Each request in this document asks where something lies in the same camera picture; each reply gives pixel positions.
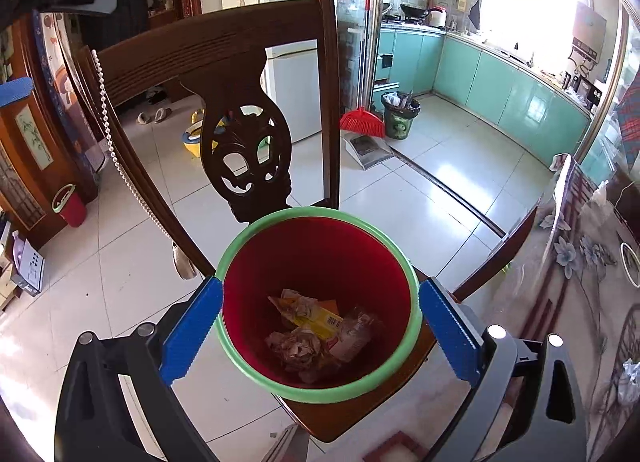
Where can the dark wooden chair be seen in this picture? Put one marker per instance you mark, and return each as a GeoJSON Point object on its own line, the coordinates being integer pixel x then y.
{"type": "Point", "coordinates": [500, 252]}

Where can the black green trash bin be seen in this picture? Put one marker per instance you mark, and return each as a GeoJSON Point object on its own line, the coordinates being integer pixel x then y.
{"type": "Point", "coordinates": [400, 117]}

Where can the sliding glass door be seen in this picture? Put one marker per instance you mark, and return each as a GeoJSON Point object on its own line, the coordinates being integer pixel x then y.
{"type": "Point", "coordinates": [355, 17]}

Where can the red bin with green rim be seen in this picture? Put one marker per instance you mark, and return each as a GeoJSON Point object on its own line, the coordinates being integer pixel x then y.
{"type": "Point", "coordinates": [300, 262]}

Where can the white tissue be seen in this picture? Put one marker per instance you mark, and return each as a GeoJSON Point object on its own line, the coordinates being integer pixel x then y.
{"type": "Point", "coordinates": [598, 193]}

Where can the red broom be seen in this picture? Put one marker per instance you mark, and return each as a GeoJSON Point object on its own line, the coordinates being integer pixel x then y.
{"type": "Point", "coordinates": [362, 122]}

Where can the white red kettle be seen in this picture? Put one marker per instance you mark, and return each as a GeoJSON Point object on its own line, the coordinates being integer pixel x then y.
{"type": "Point", "coordinates": [436, 17]}

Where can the cartoon wall poster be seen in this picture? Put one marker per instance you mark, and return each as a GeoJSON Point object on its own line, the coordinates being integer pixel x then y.
{"type": "Point", "coordinates": [65, 92]}

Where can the wooden door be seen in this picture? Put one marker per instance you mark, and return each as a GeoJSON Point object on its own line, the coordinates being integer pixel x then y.
{"type": "Point", "coordinates": [30, 177]}

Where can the black wok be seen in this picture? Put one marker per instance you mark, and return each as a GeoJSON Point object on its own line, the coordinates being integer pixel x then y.
{"type": "Point", "coordinates": [415, 12]}

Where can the beige tassel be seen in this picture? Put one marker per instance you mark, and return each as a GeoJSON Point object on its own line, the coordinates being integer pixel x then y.
{"type": "Point", "coordinates": [184, 262]}

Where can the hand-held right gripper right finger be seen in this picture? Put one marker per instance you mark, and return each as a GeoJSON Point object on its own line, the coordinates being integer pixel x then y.
{"type": "Point", "coordinates": [450, 337]}

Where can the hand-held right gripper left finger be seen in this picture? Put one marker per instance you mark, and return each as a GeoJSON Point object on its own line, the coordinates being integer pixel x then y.
{"type": "Point", "coordinates": [192, 327]}

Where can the yellow child potty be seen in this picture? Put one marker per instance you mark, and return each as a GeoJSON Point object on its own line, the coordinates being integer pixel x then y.
{"type": "Point", "coordinates": [192, 140]}

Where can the pair of slippers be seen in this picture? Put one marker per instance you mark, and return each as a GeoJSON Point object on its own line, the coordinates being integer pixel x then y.
{"type": "Point", "coordinates": [155, 116]}

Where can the white box with dots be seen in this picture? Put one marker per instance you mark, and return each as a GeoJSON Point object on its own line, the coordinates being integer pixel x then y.
{"type": "Point", "coordinates": [30, 267]}

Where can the carved wooden chair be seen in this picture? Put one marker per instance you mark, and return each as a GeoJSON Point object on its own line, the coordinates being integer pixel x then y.
{"type": "Point", "coordinates": [200, 47]}

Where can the white refrigerator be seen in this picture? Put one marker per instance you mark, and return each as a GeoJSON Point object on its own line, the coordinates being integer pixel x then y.
{"type": "Point", "coordinates": [295, 92]}

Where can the wall water heater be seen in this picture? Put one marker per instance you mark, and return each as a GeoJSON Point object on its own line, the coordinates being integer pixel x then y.
{"type": "Point", "coordinates": [590, 27]}

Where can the grey dustpan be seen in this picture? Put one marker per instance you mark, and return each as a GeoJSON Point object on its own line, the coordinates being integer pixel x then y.
{"type": "Point", "coordinates": [370, 150]}

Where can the small red bin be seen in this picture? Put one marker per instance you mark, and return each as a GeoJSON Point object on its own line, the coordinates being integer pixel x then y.
{"type": "Point", "coordinates": [72, 207]}

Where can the teal kitchen cabinets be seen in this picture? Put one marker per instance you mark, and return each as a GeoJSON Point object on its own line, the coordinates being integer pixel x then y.
{"type": "Point", "coordinates": [500, 87]}

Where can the red printed paper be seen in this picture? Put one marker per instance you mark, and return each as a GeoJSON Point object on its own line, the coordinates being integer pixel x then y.
{"type": "Point", "coordinates": [295, 349]}

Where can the torn yellow carton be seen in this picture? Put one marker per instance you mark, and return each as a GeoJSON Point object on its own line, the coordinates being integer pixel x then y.
{"type": "Point", "coordinates": [310, 314]}

